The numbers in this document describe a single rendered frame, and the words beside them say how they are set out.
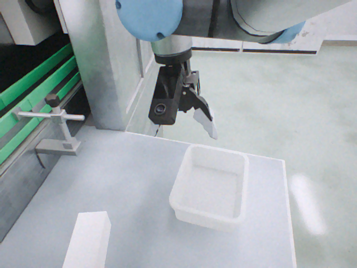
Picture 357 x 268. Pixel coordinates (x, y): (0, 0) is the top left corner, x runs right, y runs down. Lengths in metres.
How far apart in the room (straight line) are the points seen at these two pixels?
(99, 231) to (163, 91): 0.32
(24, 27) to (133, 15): 0.70
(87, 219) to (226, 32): 0.47
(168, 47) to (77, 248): 0.42
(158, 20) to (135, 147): 0.56
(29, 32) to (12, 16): 0.06
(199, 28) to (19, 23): 0.74
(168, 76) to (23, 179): 0.46
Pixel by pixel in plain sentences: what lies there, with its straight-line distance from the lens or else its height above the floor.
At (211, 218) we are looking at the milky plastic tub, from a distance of 0.54.
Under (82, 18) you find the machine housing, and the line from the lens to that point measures 0.72.
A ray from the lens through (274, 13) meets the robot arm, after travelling 0.21.
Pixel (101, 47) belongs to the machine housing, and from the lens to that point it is 0.73.
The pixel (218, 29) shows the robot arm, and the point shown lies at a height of 1.20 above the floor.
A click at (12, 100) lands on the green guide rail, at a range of 0.80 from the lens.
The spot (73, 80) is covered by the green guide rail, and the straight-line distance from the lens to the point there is 0.92.
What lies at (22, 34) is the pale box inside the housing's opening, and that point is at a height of 1.03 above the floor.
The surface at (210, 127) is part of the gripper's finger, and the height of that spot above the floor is 0.98.
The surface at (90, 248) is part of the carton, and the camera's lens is 0.55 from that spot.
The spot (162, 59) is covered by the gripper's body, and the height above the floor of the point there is 1.12.
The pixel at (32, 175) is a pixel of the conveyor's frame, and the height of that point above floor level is 0.81.
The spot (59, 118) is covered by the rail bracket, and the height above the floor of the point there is 0.96.
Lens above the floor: 1.29
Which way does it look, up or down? 40 degrees down
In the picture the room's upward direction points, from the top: straight up
